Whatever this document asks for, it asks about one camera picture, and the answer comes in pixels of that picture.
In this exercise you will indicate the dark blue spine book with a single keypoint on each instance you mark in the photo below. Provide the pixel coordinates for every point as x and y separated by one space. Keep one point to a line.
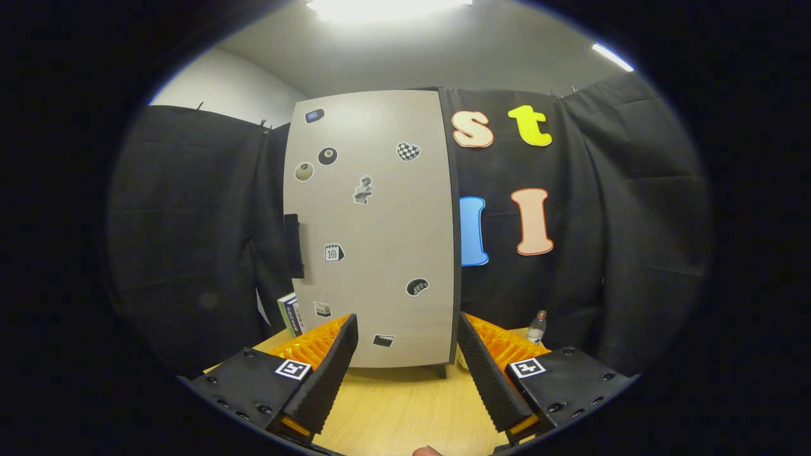
292 316

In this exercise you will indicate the small ceiling light panel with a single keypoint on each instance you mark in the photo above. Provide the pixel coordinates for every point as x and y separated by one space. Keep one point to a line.
613 57

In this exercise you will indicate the green spine book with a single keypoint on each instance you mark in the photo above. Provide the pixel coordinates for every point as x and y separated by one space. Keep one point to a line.
282 313

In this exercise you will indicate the dark grey shoe cabinet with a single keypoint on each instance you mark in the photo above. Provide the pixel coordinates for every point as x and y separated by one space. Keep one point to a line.
457 285

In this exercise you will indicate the large ceiling light panel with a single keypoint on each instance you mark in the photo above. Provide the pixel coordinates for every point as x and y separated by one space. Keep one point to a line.
386 7

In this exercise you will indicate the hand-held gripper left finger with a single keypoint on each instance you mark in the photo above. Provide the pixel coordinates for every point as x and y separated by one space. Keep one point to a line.
329 370

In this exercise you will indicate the clear plastic water bottle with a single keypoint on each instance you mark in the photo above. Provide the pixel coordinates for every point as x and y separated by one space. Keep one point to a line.
536 329

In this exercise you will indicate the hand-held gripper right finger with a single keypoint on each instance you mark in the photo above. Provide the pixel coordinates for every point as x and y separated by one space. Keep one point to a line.
488 373

